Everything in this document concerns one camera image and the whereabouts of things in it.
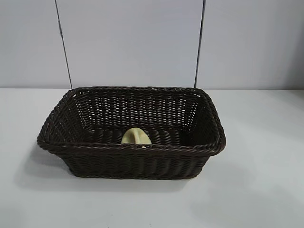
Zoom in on dark brown woven basket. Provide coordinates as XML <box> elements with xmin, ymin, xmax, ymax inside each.
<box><xmin>37</xmin><ymin>85</ymin><xmax>227</xmax><ymax>179</ymax></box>

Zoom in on pale yellow egg yolk pastry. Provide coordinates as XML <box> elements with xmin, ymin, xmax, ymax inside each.
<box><xmin>121</xmin><ymin>127</ymin><xmax>152</xmax><ymax>145</ymax></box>

